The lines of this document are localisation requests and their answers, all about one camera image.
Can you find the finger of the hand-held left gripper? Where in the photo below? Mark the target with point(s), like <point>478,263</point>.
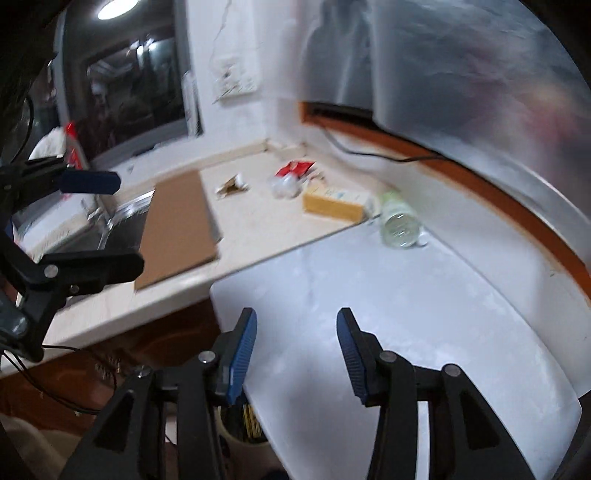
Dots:
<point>92,182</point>
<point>92,270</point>

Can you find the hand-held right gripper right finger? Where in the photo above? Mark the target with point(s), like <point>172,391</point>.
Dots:
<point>348,360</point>

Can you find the orange wooden window frame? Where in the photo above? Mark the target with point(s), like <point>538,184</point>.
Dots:
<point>304,115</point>

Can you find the beige box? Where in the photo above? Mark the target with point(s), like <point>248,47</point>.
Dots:
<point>332,203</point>

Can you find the round ceiling lamp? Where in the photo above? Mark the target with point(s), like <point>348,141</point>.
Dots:
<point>117,8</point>

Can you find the cream rimmed trash bin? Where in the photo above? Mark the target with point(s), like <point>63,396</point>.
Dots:
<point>229,438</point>

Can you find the stainless steel sink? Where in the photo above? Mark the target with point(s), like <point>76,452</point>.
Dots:
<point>124,226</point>

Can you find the clear plastic wrap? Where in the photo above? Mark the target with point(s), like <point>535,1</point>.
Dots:
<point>284,187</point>

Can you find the wooden cabinet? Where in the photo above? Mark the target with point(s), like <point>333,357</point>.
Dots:
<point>138,332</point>

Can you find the brown cardboard sheet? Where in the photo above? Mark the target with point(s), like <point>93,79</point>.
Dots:
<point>180,230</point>

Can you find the translucent plastic sheet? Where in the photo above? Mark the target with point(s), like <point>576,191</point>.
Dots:
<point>461,69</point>
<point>341,55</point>

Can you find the red snack packet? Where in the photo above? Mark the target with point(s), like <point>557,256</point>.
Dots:
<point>295,170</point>

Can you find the dark glass window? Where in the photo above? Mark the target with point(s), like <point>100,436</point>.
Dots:
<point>129,92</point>

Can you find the red label bottle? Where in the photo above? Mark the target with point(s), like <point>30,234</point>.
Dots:
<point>74,150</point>

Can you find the white cloth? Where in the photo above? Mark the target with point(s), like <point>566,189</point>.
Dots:
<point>48,143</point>

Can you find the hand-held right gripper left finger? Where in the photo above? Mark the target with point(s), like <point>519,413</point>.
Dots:
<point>241,355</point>

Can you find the white wall socket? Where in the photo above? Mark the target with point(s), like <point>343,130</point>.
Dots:
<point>235,86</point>

